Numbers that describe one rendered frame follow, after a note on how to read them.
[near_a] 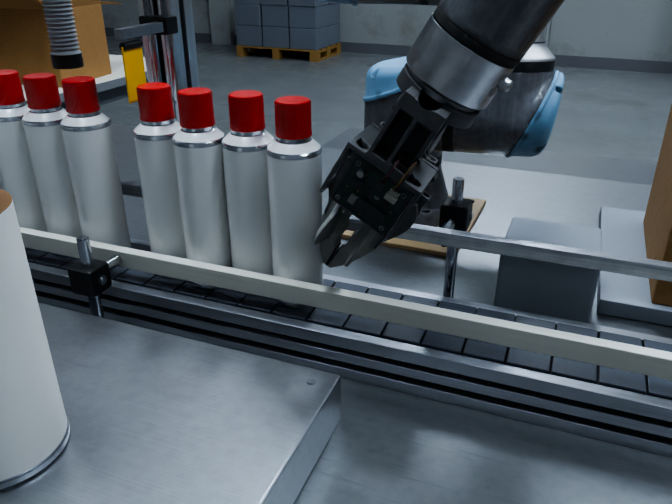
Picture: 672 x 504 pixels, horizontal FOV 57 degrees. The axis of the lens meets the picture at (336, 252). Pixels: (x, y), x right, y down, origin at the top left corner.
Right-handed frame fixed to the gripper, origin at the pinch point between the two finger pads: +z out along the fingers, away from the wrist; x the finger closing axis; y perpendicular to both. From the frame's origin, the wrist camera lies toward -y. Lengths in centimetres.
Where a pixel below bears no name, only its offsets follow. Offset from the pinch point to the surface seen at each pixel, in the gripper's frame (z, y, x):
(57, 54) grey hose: 5.6, -7.8, -41.4
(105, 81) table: 81, -125, -109
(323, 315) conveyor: 4.7, 3.5, 2.7
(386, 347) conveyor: 1.3, 6.0, 9.2
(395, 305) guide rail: -2.1, 4.6, 7.6
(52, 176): 12.3, 2.4, -30.6
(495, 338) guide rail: -5.5, 4.7, 16.2
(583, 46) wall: 54, -694, 50
